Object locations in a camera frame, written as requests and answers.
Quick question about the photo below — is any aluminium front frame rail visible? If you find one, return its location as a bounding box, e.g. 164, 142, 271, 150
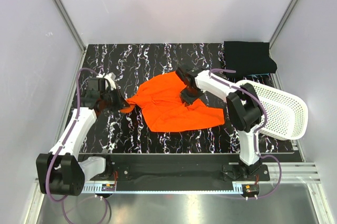
38, 157, 320, 198

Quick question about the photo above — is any left orange connector board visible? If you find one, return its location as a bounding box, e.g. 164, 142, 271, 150
102, 184, 116, 191

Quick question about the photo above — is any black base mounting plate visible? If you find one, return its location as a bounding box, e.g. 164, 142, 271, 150
93, 154, 270, 193

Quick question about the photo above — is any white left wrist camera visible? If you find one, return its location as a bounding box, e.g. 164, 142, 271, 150
98, 73, 116, 90

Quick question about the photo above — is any right aluminium corner post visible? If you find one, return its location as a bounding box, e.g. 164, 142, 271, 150
269, 0, 299, 49

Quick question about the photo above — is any orange t shirt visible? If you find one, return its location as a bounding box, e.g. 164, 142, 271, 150
121, 72, 225, 133

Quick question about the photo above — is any folded black t shirt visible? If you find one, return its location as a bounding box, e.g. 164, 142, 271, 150
224, 41, 277, 78

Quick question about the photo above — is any right orange connector board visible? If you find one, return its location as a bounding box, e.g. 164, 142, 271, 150
244, 185, 260, 194

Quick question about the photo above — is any aluminium corner post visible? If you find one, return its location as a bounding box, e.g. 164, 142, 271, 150
269, 0, 299, 49
52, 0, 87, 53

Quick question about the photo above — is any black marble pattern mat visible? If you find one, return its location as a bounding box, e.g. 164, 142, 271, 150
74, 42, 295, 155

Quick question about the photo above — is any orange connector board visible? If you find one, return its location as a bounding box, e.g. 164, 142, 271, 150
102, 184, 116, 191
244, 185, 260, 194

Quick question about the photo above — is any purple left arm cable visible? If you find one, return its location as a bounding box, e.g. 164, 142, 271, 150
46, 68, 110, 224

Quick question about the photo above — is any white perforated plastic basket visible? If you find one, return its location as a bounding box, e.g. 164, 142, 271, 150
237, 80, 309, 140

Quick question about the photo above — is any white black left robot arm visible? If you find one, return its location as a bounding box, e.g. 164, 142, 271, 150
36, 73, 129, 196

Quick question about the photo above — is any left aluminium corner post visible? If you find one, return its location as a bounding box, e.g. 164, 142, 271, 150
52, 0, 87, 53

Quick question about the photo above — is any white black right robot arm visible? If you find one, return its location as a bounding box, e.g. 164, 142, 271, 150
175, 65, 267, 180

